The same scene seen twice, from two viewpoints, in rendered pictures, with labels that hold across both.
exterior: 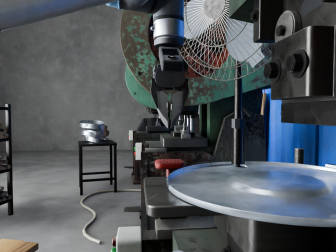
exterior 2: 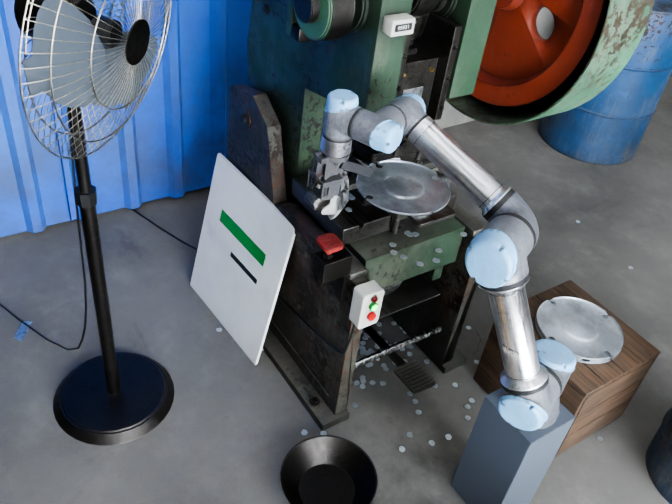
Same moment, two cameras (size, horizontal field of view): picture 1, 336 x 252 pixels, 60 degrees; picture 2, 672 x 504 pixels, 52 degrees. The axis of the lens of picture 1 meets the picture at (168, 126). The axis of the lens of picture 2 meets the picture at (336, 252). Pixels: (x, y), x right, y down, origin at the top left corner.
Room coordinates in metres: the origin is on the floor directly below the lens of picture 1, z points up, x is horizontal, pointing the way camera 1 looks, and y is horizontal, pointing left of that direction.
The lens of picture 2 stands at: (1.46, 1.27, 1.93)
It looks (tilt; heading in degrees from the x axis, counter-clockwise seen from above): 39 degrees down; 238
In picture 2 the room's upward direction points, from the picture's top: 8 degrees clockwise
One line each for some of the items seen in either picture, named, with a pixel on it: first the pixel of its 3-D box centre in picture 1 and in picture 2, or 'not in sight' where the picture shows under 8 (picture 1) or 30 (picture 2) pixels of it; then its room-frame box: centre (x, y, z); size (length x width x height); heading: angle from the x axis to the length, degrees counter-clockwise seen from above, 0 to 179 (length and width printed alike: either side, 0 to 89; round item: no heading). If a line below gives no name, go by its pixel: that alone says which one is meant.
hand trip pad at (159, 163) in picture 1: (169, 176); (328, 251); (0.70, 0.00, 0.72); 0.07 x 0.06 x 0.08; 96
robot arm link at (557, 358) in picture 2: not in sight; (547, 368); (0.29, 0.51, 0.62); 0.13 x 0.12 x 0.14; 29
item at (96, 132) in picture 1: (96, 154); not in sight; (3.32, 0.82, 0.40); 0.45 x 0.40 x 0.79; 18
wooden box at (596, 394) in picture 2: not in sight; (561, 365); (-0.16, 0.26, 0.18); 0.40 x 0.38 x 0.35; 97
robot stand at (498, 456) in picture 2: not in sight; (508, 453); (0.29, 0.50, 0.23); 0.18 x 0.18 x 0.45; 7
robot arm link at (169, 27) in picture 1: (167, 32); (336, 144); (0.72, 0.00, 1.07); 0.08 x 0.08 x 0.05
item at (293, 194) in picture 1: (275, 182); (403, 186); (0.38, -0.14, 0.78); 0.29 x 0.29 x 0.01
